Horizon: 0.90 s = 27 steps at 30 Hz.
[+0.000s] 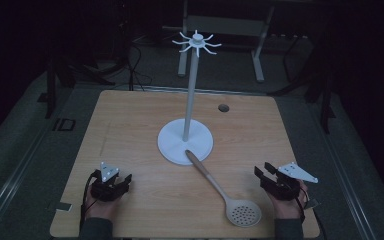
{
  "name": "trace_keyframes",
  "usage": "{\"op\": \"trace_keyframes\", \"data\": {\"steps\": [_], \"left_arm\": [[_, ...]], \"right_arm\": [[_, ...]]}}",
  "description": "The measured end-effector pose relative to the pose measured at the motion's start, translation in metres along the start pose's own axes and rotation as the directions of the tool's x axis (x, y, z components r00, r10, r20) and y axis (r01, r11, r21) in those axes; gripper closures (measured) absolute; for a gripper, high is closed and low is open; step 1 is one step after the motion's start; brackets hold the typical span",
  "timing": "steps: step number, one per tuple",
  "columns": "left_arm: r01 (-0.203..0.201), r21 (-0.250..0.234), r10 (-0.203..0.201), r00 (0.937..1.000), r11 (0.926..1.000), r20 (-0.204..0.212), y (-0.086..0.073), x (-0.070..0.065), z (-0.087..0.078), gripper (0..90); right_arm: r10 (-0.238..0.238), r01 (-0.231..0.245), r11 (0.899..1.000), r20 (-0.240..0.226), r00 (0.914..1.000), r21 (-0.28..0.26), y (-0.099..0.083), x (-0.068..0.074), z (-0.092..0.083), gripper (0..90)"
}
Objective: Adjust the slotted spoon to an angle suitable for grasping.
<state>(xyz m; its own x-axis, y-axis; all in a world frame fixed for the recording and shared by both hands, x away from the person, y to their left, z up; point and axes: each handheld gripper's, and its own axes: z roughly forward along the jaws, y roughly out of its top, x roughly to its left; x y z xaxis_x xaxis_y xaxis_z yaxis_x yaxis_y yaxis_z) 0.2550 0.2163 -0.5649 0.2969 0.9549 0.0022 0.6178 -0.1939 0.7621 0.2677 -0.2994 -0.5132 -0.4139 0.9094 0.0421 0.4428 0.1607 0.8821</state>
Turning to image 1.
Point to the person's left hand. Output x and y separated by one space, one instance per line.
101 208

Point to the black stand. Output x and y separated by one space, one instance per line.
50 86
325 100

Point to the person's right hand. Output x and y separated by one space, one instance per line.
288 209

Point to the grey round table grommet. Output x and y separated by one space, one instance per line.
223 108

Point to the black rectangular floor plate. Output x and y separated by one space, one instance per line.
64 124

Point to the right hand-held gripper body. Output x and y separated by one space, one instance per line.
281 188

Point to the white hook stand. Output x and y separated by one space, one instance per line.
185 140

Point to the white metal desk frame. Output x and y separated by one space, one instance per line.
226 25

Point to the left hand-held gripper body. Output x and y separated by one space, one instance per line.
108 190

